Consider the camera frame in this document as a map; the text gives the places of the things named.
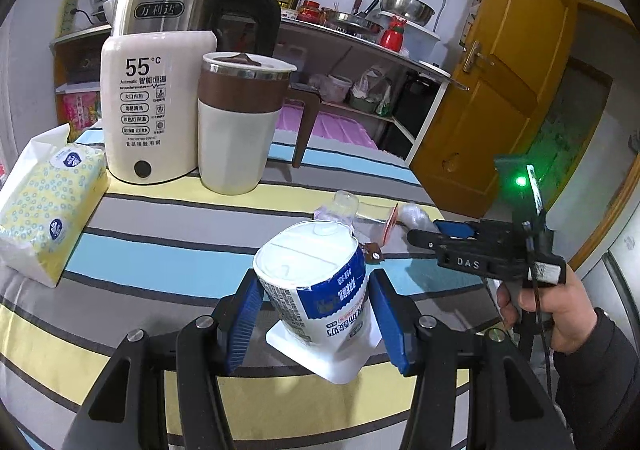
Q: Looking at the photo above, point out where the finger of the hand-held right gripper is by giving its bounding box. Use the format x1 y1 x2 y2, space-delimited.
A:
406 228 451 251
434 220 501 241

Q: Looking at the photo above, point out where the person's right forearm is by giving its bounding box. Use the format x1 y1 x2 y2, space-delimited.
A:
550 307 640 450

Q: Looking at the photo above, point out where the striped tablecloth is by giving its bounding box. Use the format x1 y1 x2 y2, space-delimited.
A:
0 127 488 450

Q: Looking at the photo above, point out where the pink storage box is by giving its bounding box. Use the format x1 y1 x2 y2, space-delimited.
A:
277 100 381 151

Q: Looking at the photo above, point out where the steel pan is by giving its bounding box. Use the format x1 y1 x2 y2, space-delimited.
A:
325 10 386 38

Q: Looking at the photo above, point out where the pink floral package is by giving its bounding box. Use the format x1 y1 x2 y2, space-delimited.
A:
62 90 103 141

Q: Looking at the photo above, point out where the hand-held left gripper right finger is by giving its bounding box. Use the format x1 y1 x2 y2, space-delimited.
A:
367 269 576 450

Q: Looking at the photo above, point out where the yellow wooden door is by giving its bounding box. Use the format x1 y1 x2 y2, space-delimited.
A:
410 0 578 218

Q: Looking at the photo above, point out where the stainless steel bowl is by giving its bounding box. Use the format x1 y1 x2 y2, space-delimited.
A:
378 0 436 27

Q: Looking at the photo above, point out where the wooden side cabinet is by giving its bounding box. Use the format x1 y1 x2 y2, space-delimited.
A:
49 24 113 131

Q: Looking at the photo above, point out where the stainless steel electric kettle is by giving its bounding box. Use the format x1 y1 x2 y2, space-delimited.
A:
109 0 282 75

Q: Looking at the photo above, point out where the clear plastic wrap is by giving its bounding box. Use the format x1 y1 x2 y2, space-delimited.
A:
400 202 433 231

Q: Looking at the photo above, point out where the plastic bags bundle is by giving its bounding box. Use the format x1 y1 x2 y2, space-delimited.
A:
350 67 393 118

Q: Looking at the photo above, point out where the white shelf rack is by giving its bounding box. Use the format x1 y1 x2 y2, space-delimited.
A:
272 14 471 165

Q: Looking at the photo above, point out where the yellow power strip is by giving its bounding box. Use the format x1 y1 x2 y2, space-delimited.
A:
59 0 82 35

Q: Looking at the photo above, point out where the white thermal kettle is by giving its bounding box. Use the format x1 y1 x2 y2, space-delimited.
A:
100 30 218 185

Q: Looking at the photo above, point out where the clear plastic lid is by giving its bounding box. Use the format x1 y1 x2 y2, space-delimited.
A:
312 190 361 225

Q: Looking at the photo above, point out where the red plastic bottle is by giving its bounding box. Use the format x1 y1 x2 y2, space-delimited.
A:
379 16 407 50

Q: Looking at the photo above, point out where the white plastic tub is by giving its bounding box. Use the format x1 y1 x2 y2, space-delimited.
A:
325 74 353 103

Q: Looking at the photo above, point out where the white plastic container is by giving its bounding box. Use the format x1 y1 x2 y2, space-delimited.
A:
400 24 442 58

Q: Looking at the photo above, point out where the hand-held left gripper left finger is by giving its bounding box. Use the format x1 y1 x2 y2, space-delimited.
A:
60 269 265 450

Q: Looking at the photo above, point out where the person's right hand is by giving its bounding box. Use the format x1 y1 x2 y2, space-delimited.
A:
497 270 598 356

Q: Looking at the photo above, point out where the red sauce jar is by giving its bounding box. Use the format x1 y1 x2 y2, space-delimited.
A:
297 0 321 24

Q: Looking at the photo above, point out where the brown white lidded mug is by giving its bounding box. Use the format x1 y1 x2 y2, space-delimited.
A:
197 51 323 195

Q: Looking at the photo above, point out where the brass door handle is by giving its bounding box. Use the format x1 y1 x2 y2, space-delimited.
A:
462 40 496 73

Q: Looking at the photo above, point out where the silver refrigerator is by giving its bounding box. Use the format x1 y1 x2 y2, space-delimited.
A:
565 210 640 331

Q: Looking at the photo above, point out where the clear plastic wrapper trash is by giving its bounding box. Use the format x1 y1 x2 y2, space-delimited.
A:
355 202 401 247

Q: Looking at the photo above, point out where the blue white yogurt cup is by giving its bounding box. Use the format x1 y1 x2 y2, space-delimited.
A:
252 220 373 386

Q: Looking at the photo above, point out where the yellow white tissue pack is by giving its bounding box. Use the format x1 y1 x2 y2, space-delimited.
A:
0 124 111 288

